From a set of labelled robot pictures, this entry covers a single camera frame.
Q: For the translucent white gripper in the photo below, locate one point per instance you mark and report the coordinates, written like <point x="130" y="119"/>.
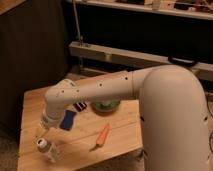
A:
<point x="49" y="121"/>

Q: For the small clear bottle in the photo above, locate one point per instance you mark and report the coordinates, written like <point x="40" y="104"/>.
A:
<point x="48" y="149"/>

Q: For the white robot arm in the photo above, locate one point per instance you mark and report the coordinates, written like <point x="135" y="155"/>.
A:
<point x="172" y="104"/>

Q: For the black striped block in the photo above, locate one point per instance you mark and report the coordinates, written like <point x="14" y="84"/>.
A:
<point x="80" y="106"/>

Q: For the green bowl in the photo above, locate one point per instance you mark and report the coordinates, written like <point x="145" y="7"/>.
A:
<point x="105" y="106"/>

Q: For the orange carrot toy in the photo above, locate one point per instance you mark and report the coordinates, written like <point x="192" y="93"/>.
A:
<point x="102" y="137"/>

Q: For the vertical metal pole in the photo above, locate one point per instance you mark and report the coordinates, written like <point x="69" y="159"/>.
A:
<point x="80" y="39"/>

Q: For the upper cluttered shelf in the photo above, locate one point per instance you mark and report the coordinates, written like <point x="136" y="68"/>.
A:
<point x="156" y="8"/>

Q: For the grey metal shelf rail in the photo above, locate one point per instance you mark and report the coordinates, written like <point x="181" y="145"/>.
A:
<point x="132" y="58"/>

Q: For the black handle on rail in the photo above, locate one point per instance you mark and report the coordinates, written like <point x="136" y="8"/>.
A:
<point x="182" y="63"/>

